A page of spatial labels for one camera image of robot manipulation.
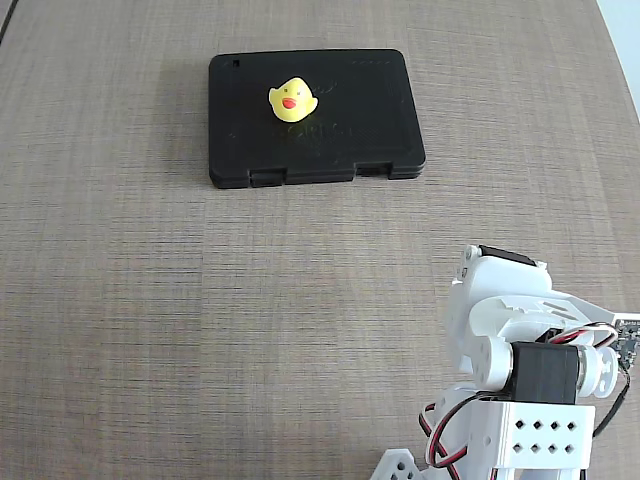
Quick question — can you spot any white perforated base bracket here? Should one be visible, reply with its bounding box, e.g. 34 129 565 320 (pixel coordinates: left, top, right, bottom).
370 448 424 480

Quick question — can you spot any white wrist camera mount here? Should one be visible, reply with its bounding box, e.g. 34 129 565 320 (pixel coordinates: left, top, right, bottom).
467 289 640 371

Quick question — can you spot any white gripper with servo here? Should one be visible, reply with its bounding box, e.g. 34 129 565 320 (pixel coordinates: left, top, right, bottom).
446 244 554 376

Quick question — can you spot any yellow rubber duck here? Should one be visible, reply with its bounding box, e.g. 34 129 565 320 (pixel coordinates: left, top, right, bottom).
268 75 320 124

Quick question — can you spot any red black white servo cable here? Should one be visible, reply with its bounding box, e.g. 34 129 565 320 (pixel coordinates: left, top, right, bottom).
418 389 506 469
547 322 619 347

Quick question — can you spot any black flat plastic case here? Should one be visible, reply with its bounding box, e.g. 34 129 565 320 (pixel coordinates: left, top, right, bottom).
207 48 427 190

